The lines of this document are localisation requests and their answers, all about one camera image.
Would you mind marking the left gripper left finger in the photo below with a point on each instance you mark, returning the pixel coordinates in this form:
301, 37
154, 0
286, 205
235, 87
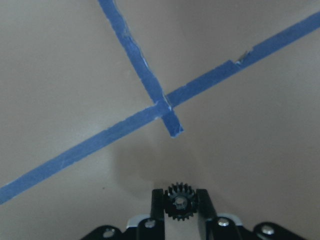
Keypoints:
157, 204

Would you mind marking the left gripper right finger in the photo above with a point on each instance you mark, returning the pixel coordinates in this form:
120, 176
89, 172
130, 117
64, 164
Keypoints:
206, 210

